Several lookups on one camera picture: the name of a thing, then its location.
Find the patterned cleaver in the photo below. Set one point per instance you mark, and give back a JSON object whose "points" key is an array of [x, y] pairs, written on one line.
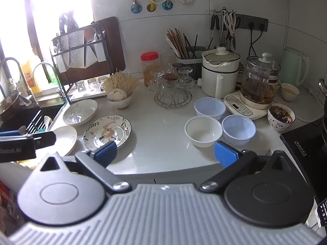
{"points": [[76, 48]]}

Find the plain white plate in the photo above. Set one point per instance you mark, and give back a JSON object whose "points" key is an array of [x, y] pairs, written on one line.
{"points": [[65, 140]]}

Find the white bowl holding garlic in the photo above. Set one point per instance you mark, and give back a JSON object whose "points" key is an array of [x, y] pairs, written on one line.
{"points": [[120, 103]]}

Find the dark wooden cutting board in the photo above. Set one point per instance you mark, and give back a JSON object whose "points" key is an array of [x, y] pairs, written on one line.
{"points": [[113, 51]]}

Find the small white bowl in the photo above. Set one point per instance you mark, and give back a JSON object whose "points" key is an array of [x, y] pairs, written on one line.
{"points": [[290, 91]]}

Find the garlic bulb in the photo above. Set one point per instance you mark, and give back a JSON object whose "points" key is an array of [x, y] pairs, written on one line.
{"points": [[116, 94]]}

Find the slim steel faucet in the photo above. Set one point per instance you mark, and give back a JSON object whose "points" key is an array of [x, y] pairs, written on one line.
{"points": [[52, 67]]}

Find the dark metal wok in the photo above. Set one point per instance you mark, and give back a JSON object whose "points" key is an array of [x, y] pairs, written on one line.
{"points": [[324, 102]]}

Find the black wall power strip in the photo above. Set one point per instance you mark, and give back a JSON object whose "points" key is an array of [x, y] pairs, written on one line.
{"points": [[251, 23]]}

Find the black gas stove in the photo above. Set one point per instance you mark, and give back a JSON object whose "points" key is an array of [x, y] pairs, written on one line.
{"points": [[301, 148]]}

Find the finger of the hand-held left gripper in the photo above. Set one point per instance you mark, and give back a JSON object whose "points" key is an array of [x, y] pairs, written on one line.
{"points": [[46, 139], [10, 133]]}

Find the green white utensil holder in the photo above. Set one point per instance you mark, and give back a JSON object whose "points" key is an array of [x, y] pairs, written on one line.
{"points": [[190, 65]]}

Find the floral bowl with tea residue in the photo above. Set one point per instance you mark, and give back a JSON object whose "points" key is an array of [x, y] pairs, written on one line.
{"points": [[281, 118]]}

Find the translucent blue plastic bowl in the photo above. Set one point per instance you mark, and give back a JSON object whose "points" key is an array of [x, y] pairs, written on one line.
{"points": [[209, 108], [238, 130]]}

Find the white spoon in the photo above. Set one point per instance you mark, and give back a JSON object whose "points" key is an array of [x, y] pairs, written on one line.
{"points": [[47, 121]]}

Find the steel pot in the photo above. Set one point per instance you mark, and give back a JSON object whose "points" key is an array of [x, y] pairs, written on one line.
{"points": [[9, 104]]}

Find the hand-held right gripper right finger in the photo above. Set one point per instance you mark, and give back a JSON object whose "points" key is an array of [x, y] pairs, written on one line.
{"points": [[224, 154]]}

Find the white kettle heating base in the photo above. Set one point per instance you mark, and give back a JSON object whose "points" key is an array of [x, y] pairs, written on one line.
{"points": [[245, 108]]}

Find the leaf pattern shallow bowl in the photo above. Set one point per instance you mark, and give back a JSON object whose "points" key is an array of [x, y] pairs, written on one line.
{"points": [[80, 111]]}

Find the tall steel faucet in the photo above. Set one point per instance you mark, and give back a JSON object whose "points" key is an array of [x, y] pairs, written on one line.
{"points": [[18, 63]]}

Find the set of upturned glass cups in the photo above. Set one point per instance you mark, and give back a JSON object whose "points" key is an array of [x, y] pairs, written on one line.
{"points": [[157, 81]]}

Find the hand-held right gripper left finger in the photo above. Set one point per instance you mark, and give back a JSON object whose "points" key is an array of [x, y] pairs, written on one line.
{"points": [[106, 153]]}

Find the white ceramic bowl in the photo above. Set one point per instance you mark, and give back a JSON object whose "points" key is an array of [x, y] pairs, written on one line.
{"points": [[203, 132]]}

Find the clear drinking glass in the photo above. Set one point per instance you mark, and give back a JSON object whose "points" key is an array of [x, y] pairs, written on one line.
{"points": [[80, 86], [102, 81], [93, 84]]}

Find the white electric cooking pot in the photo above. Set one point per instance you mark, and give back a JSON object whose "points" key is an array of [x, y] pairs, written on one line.
{"points": [[219, 74]]}

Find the green bottle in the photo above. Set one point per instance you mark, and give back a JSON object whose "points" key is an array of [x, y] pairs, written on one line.
{"points": [[53, 75]]}

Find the brown round lid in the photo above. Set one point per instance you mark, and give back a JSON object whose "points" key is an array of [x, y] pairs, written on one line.
{"points": [[170, 77]]}

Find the red lid plastic jar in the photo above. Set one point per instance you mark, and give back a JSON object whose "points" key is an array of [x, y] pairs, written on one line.
{"points": [[150, 67]]}

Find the bundle of wooden chopsticks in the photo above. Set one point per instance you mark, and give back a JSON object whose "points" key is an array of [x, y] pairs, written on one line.
{"points": [[176, 42]]}

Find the pale green electric kettle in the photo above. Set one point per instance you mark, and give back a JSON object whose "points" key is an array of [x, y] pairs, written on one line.
{"points": [[297, 66]]}

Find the black metal knife rack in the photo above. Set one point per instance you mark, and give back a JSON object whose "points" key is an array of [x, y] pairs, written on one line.
{"points": [[55, 56]]}

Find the glass tea kettle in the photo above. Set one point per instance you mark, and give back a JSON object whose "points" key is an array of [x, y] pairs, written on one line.
{"points": [[258, 81]]}

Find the yellow detergent bottle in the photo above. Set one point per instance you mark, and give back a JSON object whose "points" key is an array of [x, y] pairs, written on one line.
{"points": [[32, 79]]}

